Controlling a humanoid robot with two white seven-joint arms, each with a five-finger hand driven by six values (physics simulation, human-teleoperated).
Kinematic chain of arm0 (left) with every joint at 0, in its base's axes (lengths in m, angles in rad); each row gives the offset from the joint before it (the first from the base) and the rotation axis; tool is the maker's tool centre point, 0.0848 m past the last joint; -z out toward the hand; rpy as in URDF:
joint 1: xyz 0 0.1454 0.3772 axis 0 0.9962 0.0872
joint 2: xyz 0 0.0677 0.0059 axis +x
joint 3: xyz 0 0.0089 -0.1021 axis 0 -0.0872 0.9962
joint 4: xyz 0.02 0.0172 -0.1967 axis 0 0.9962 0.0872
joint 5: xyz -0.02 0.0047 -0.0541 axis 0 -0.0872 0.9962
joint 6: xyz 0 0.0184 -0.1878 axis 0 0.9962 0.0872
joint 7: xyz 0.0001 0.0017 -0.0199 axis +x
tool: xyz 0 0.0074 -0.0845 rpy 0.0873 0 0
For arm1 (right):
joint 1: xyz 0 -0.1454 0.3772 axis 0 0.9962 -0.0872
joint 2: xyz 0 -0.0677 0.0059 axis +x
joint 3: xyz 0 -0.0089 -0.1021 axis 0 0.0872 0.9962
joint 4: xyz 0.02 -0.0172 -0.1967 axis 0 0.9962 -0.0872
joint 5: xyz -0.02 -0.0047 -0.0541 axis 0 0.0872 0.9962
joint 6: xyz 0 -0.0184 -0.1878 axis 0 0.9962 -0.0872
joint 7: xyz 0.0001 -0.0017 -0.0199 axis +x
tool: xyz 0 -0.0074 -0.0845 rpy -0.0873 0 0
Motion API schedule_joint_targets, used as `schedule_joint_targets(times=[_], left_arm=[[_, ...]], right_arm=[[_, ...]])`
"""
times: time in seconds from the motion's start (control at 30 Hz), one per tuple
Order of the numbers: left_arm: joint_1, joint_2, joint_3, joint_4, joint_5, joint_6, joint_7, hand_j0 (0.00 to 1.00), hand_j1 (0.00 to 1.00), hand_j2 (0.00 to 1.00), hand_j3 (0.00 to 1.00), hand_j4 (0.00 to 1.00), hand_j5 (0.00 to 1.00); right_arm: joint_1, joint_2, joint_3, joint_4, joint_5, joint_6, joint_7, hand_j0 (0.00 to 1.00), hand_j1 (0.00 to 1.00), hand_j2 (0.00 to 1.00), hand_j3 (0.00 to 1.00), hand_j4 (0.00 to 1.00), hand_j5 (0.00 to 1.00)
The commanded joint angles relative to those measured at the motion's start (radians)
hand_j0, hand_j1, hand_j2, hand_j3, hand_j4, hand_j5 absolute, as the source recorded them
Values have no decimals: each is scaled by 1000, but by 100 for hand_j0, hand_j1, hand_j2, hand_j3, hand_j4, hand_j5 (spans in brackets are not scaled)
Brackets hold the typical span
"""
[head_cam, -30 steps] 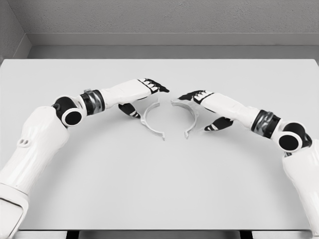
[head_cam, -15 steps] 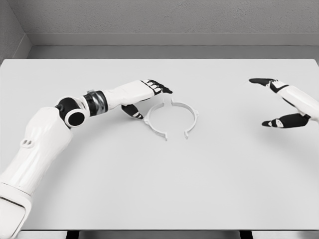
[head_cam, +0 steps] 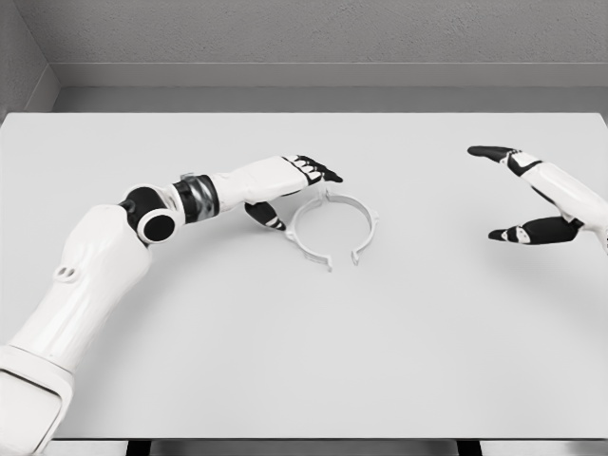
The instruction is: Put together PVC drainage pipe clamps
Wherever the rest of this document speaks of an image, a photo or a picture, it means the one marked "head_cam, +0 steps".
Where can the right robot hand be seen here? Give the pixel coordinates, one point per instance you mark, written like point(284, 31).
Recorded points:
point(553, 187)

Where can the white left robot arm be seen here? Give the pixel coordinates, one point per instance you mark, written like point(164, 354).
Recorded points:
point(90, 266)

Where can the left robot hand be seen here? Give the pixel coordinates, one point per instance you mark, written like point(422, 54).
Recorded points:
point(273, 178)

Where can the white pipe clamp half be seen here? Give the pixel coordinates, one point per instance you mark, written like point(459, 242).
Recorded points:
point(349, 199)
point(309, 253)

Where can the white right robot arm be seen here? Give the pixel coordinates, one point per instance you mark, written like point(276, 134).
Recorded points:
point(601, 214)

